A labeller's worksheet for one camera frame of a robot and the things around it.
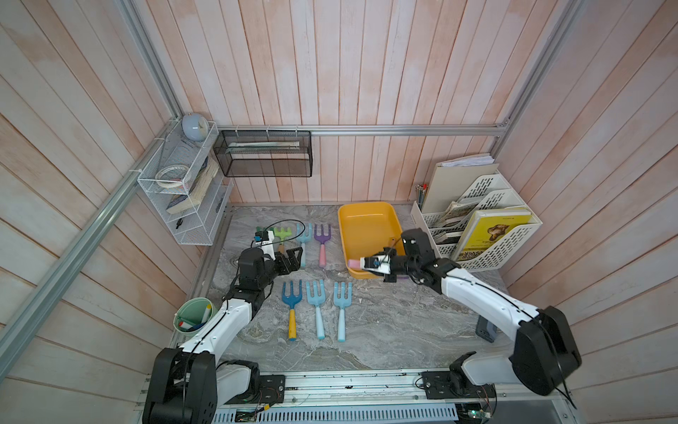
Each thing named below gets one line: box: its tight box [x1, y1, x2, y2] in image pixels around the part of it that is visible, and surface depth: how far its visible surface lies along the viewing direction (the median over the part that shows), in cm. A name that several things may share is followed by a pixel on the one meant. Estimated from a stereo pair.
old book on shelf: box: [165, 157, 220, 215], surface depth 82 cm
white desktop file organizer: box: [411, 169, 543, 271], surface depth 92 cm
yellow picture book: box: [456, 207, 533, 262], surface depth 85 cm
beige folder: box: [421, 153, 500, 213], surface depth 95 cm
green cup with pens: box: [173, 296, 219, 337], surface depth 76 cm
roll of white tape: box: [155, 164, 190, 189], surface depth 76 cm
